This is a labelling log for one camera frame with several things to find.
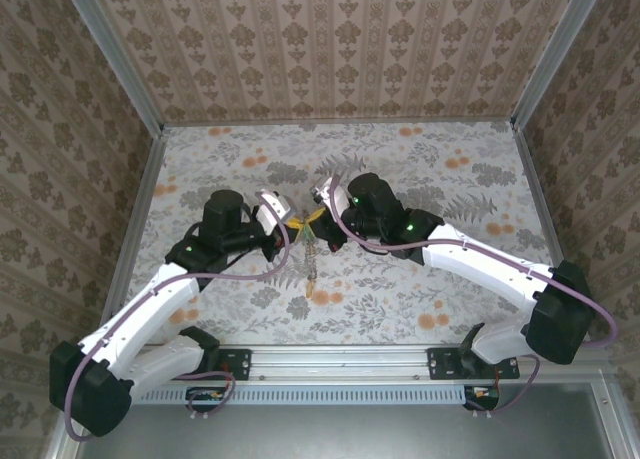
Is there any floral patterned table cover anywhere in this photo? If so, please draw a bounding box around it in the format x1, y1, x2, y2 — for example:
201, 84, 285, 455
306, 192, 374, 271
117, 121, 571, 348

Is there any black connector housing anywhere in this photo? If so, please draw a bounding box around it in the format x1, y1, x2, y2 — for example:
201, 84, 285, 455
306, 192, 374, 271
185, 386, 226, 413
464, 384, 501, 411

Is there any grey metal sheet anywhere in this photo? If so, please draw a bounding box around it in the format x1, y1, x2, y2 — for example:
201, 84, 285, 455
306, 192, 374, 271
74, 403, 619, 459

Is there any aluminium table edge rail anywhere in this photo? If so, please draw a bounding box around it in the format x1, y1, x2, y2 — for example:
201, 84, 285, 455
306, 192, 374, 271
509, 121, 586, 325
162, 117, 516, 128
94, 128, 169, 350

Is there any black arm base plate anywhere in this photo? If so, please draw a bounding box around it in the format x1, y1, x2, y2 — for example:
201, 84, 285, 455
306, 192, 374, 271
426, 347, 521, 381
162, 347, 253, 382

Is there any aluminium mounting rail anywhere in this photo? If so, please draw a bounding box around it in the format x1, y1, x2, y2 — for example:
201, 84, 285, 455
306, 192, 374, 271
129, 343, 521, 380

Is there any grey slotted cable duct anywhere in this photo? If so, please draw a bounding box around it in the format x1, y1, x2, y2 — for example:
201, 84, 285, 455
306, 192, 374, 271
132, 384, 469, 406

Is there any aluminium frame post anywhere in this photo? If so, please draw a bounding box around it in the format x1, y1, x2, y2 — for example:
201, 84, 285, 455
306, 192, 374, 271
58, 0, 166, 135
509, 0, 609, 130

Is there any aluminium frame beam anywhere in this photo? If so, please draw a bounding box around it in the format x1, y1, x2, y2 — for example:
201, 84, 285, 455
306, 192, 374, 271
47, 431, 84, 459

